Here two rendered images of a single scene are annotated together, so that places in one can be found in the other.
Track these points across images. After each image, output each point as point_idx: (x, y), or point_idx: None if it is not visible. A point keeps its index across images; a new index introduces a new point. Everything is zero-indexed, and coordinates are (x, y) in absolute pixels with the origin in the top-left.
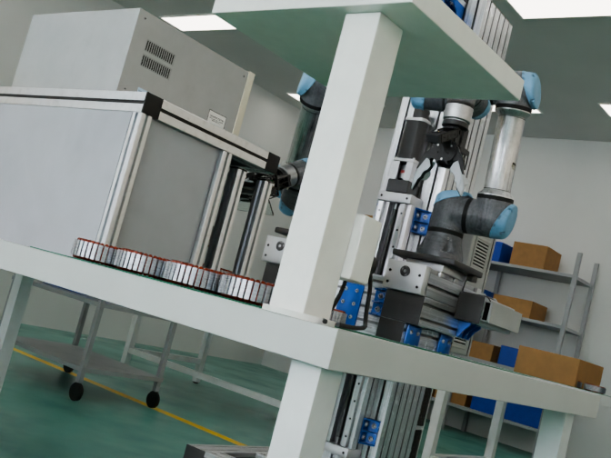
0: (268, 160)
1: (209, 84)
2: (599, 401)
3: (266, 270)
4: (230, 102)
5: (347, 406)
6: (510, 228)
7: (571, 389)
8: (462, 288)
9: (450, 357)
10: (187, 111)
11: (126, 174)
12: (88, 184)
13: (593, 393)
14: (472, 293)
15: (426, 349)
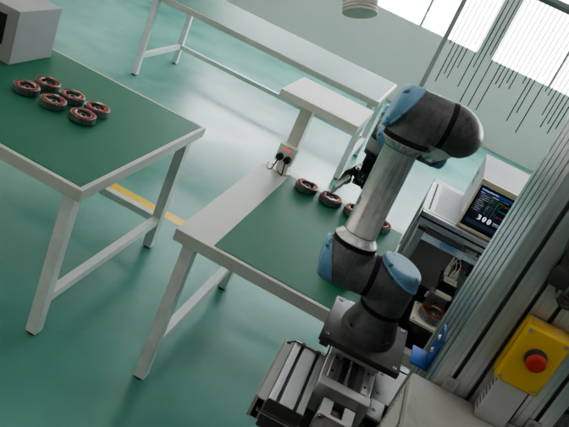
0: (421, 211)
1: (474, 186)
2: (175, 230)
3: None
4: (471, 196)
5: None
6: (319, 261)
7: (197, 212)
8: (328, 354)
9: (246, 180)
10: (464, 202)
11: (416, 212)
12: None
13: (182, 224)
14: (321, 371)
15: (272, 246)
